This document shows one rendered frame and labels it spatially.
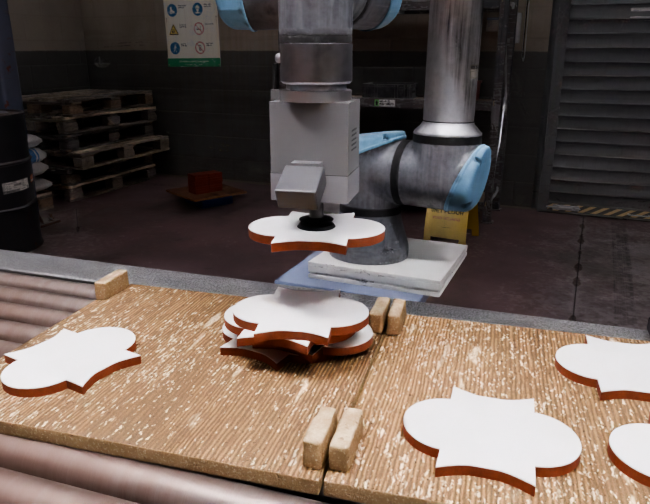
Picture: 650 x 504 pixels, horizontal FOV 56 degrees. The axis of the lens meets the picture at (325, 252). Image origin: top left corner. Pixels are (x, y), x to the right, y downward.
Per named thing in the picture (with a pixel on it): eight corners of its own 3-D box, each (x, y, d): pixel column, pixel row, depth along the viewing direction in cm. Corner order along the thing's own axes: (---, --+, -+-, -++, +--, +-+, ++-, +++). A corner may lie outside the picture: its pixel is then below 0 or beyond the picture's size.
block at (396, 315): (392, 315, 81) (393, 296, 80) (406, 317, 81) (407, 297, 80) (384, 335, 76) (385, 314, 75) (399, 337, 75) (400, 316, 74)
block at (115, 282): (119, 285, 92) (117, 267, 91) (130, 286, 91) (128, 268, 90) (94, 300, 86) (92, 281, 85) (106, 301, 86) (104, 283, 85)
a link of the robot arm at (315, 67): (344, 43, 59) (263, 43, 61) (343, 92, 60) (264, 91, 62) (359, 43, 66) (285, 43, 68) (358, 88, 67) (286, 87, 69)
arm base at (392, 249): (338, 239, 127) (340, 192, 124) (412, 246, 123) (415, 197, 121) (320, 261, 113) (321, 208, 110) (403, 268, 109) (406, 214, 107)
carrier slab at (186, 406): (124, 292, 93) (123, 282, 93) (392, 323, 83) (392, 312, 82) (-77, 419, 61) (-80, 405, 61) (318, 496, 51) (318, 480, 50)
